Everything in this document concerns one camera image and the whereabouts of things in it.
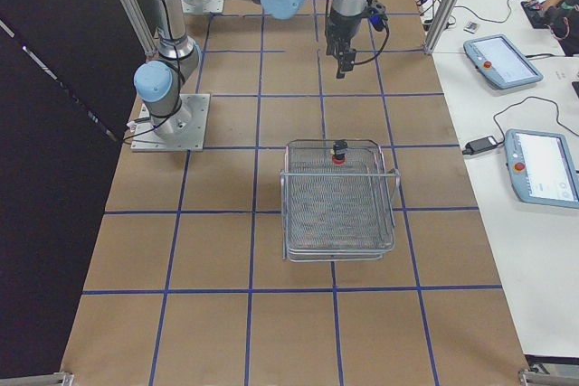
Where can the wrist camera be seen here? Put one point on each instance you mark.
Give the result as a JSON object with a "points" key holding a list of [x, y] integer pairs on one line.
{"points": [[376, 15]]}

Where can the teach pendant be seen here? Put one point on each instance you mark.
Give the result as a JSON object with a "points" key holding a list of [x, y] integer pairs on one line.
{"points": [[501, 63], [541, 168]]}

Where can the red emergency stop button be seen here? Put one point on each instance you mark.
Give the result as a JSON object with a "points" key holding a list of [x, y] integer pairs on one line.
{"points": [[338, 151]]}

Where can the far teach pendant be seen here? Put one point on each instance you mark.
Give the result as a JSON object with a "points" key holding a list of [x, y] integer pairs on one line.
{"points": [[501, 63]]}

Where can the black power adapter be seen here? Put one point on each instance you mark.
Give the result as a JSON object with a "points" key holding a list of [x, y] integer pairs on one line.
{"points": [[481, 145]]}

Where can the silver wire mesh shelf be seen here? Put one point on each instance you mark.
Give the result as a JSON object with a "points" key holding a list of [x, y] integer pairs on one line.
{"points": [[336, 212]]}

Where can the near teach pendant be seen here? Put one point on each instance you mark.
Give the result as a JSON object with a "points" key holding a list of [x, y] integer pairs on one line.
{"points": [[541, 168]]}

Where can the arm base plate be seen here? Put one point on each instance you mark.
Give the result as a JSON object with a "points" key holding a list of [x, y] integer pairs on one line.
{"points": [[184, 130], [197, 7]]}

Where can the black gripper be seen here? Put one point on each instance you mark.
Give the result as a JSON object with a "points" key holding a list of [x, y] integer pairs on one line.
{"points": [[342, 27]]}

